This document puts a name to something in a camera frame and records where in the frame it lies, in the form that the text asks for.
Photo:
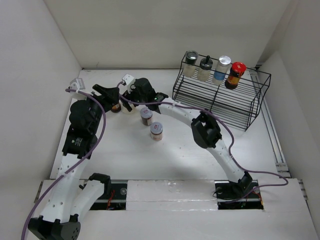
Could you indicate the grey-lid reddish sauce jar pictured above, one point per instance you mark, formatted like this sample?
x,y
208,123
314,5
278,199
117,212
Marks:
x,y
156,131

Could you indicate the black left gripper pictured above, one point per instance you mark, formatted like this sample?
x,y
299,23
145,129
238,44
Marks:
x,y
109,96

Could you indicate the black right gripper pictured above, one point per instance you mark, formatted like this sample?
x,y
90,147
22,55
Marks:
x,y
129,96

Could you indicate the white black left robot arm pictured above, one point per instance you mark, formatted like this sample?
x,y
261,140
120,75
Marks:
x,y
61,217

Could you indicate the red-lid brown sauce bottle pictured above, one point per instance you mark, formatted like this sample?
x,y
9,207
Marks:
x,y
236,72

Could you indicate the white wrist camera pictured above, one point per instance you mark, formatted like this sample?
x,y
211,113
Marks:
x,y
128,80
76,86

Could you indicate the small red-cap brown bottle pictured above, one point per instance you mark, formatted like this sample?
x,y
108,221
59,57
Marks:
x,y
116,108

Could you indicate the black wire shelf rack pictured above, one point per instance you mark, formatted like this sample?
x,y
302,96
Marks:
x,y
237,107

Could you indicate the silver-lid white powder jar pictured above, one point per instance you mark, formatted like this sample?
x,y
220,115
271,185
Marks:
x,y
127,108

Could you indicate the black-pump-lid spice jar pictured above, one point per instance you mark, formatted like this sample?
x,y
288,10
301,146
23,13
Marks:
x,y
204,69

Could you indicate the silver-lid blue-label jar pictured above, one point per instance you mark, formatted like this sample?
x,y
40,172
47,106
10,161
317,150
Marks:
x,y
221,69

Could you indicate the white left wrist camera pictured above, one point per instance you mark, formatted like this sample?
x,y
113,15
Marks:
x,y
76,86

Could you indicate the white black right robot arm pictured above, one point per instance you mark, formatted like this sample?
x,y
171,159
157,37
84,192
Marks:
x,y
205,130

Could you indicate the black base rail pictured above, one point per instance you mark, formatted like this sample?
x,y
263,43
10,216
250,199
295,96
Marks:
x,y
173,195

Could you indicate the grey-lid dark sauce jar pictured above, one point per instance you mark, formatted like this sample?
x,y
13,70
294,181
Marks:
x,y
146,116

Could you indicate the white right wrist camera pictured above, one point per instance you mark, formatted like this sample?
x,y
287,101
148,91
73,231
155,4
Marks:
x,y
128,80

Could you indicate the glass-lid spice jar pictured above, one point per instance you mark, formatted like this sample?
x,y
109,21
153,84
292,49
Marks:
x,y
189,68

